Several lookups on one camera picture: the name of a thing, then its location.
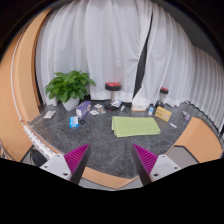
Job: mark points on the white paper card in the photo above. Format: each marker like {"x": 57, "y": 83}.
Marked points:
{"x": 49, "y": 114}

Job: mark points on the white curtain right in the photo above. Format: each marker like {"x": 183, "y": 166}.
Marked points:
{"x": 187, "y": 72}

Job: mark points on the white curtain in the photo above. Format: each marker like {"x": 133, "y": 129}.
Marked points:
{"x": 187, "y": 72}
{"x": 103, "y": 38}

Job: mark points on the small white blue bottle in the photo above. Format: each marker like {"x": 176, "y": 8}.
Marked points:
{"x": 151, "y": 110}

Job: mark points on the white curtain left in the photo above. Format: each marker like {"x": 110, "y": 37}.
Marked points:
{"x": 103, "y": 38}

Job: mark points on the green folded towel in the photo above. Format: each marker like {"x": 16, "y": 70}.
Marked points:
{"x": 134, "y": 126}

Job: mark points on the yellow cardboard box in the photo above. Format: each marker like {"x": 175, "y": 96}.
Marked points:
{"x": 163, "y": 113}

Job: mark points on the red black stool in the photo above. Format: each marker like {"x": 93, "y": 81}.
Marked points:
{"x": 163, "y": 93}
{"x": 113, "y": 87}

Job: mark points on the green potted plant white pot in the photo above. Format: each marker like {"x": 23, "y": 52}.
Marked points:
{"x": 69, "y": 88}

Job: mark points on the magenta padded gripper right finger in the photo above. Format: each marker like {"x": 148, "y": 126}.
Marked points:
{"x": 151, "y": 167}

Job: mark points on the red black stool left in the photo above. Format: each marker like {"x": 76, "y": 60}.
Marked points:
{"x": 113, "y": 87}

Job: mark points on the white flat box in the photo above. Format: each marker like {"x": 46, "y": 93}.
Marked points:
{"x": 137, "y": 107}

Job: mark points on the black round lid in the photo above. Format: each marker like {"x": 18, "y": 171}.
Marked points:
{"x": 82, "y": 122}

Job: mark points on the red black stool right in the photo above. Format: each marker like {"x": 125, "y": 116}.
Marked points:
{"x": 163, "y": 93}

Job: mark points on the small purple item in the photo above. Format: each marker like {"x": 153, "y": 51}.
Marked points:
{"x": 186, "y": 115}

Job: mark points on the small blue white box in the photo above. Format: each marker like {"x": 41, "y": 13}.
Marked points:
{"x": 73, "y": 122}

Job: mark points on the small paper packets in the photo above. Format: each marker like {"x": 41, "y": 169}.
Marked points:
{"x": 97, "y": 109}

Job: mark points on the purple white box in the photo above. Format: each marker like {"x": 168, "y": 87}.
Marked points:
{"x": 83, "y": 109}

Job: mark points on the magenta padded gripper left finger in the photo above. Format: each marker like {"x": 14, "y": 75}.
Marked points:
{"x": 69, "y": 166}

